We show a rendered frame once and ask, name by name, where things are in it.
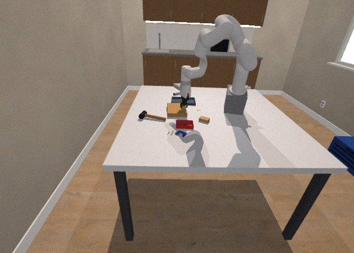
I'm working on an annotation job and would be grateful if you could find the small tan wooden block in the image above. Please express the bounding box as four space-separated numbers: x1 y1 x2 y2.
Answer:
199 116 210 123

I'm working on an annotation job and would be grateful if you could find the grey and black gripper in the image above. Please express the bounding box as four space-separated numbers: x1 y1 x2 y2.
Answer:
180 85 191 106

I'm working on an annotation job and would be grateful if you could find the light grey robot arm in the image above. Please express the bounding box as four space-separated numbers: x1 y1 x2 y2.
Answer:
173 14 258 95

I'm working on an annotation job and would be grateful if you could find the light wooden board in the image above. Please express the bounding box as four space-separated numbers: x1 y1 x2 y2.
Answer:
167 103 188 117

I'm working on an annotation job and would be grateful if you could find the mallet with black head and wooden handle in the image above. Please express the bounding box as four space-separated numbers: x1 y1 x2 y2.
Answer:
138 111 166 121

